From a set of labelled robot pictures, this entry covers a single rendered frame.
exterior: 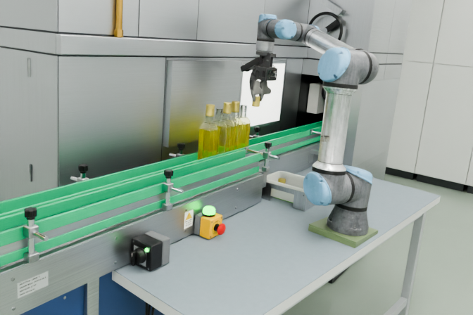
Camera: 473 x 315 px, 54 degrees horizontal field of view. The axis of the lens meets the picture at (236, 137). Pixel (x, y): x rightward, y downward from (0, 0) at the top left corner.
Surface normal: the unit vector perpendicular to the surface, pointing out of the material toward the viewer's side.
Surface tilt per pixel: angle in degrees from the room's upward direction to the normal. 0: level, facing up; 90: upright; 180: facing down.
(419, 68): 90
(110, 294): 90
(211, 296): 0
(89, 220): 90
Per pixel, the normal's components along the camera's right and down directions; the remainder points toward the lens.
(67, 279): 0.82, 0.19
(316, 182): -0.85, 0.12
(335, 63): -0.84, -0.15
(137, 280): 0.08, -0.97
